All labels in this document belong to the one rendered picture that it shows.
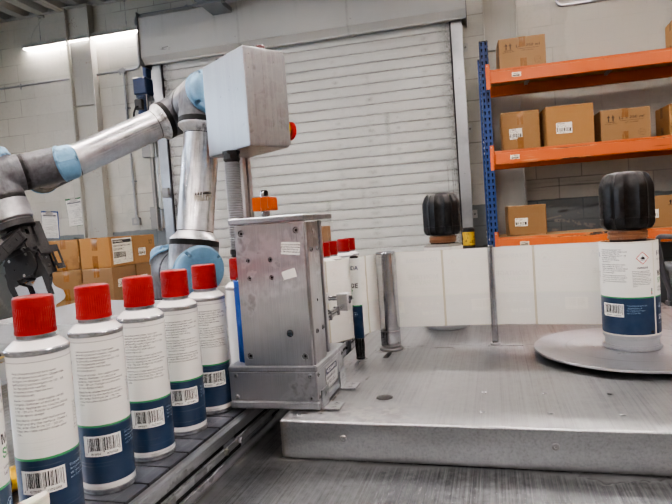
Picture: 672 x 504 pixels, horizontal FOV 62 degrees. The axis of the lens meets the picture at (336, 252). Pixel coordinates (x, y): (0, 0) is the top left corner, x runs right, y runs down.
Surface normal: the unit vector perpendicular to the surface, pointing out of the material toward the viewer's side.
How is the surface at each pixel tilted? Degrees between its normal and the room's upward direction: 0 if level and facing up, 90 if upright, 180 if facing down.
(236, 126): 90
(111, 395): 90
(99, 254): 90
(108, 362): 90
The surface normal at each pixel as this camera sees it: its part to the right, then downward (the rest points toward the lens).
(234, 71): -0.77, 0.09
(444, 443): -0.27, 0.07
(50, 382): 0.74, -0.02
